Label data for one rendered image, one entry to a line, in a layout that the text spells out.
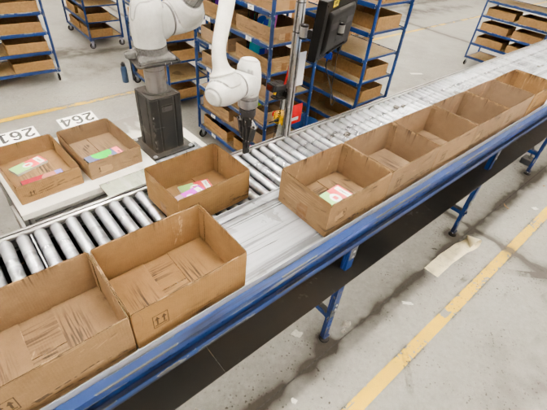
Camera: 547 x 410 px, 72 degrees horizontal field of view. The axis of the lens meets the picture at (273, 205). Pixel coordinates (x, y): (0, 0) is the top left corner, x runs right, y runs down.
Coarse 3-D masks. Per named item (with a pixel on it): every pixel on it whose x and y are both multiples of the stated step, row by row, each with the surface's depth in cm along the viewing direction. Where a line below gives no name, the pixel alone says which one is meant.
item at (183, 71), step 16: (128, 0) 385; (128, 16) 406; (128, 32) 416; (208, 48) 383; (176, 64) 419; (144, 80) 428; (176, 80) 388; (192, 80) 394; (208, 80) 403; (192, 96) 407
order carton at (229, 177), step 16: (176, 160) 182; (192, 160) 189; (208, 160) 197; (224, 160) 192; (160, 176) 180; (176, 176) 187; (192, 176) 194; (208, 176) 198; (224, 176) 198; (240, 176) 175; (160, 192) 166; (176, 192) 185; (208, 192) 166; (224, 192) 173; (240, 192) 182; (160, 208) 175; (176, 208) 160; (208, 208) 172; (224, 208) 180
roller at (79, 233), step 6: (72, 216) 168; (66, 222) 167; (72, 222) 165; (78, 222) 167; (72, 228) 163; (78, 228) 163; (72, 234) 162; (78, 234) 160; (84, 234) 161; (78, 240) 159; (84, 240) 158; (90, 240) 160; (84, 246) 156; (90, 246) 155
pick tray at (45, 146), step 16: (16, 144) 191; (32, 144) 196; (48, 144) 202; (0, 160) 189; (16, 160) 194; (48, 160) 196; (64, 160) 197; (16, 176) 185; (32, 176) 185; (64, 176) 177; (80, 176) 183; (16, 192) 166; (32, 192) 170; (48, 192) 176
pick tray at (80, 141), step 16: (80, 128) 209; (96, 128) 216; (112, 128) 216; (64, 144) 197; (80, 144) 210; (96, 144) 211; (112, 144) 213; (128, 144) 209; (80, 160) 188; (96, 160) 184; (112, 160) 190; (128, 160) 197; (96, 176) 189
